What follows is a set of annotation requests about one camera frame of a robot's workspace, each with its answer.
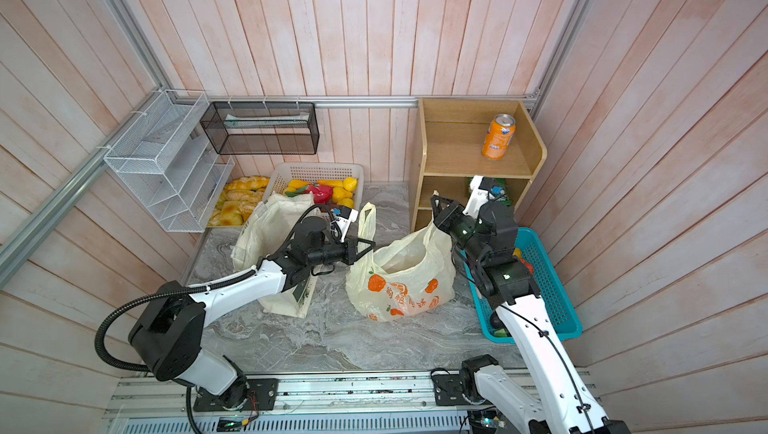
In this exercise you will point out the red toy dragon fruit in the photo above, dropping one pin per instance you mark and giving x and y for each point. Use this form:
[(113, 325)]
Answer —
[(320, 193)]

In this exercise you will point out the yellow bread tray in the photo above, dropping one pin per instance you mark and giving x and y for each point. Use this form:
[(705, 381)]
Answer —
[(238, 200)]

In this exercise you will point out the orange soda can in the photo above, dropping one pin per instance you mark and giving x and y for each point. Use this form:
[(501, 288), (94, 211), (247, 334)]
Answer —
[(499, 135)]

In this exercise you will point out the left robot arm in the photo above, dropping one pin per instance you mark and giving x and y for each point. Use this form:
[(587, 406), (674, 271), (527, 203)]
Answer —
[(168, 334)]

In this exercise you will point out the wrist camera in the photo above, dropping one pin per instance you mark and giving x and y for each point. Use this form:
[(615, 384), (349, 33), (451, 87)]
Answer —
[(341, 219), (483, 190)]

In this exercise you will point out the wooden shelf unit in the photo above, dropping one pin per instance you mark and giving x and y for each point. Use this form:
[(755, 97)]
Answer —
[(449, 135)]

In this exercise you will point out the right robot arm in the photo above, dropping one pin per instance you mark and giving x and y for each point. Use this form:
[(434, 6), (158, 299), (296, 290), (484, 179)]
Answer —
[(534, 344)]

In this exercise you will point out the yellow plastic grocery bag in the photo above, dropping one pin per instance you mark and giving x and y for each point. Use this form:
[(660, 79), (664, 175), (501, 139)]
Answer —
[(410, 276)]

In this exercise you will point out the white wire mesh shelf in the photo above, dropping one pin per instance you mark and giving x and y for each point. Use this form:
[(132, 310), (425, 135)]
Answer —
[(170, 165)]

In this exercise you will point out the teal plastic basket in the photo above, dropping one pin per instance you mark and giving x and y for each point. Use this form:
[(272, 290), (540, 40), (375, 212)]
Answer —
[(561, 312)]

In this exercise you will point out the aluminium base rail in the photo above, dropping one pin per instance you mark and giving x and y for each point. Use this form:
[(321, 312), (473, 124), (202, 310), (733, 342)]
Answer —
[(406, 401)]

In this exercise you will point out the cream canvas tote bag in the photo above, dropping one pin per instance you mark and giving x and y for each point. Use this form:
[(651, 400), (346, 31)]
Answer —
[(263, 233)]

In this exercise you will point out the black wire mesh basket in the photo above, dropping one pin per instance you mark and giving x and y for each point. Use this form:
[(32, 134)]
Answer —
[(262, 128)]

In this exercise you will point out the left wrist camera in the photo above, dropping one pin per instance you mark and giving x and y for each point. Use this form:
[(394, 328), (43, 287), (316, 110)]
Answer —
[(341, 219)]

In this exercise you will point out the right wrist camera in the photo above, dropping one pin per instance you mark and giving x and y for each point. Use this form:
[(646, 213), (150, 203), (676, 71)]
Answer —
[(483, 190)]

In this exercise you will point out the white plastic fruit basket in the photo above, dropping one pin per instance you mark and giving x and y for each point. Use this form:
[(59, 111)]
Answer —
[(314, 172)]

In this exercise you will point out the yellow toy lemon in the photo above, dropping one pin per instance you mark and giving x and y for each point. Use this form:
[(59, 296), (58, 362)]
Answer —
[(350, 184)]

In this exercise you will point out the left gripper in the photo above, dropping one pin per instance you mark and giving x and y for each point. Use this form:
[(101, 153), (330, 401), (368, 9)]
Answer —
[(351, 248)]

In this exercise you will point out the green snack packet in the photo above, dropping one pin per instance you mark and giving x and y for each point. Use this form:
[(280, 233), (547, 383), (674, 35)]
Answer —
[(507, 197)]

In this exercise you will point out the red toy tomato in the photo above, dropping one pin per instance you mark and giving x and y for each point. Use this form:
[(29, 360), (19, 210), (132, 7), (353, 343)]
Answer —
[(528, 265)]

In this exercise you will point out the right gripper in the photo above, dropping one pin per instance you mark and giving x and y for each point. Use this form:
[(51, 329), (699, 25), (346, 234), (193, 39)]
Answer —
[(444, 217)]

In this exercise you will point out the yellow toy fruit left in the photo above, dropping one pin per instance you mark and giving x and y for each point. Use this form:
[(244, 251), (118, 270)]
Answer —
[(297, 184)]

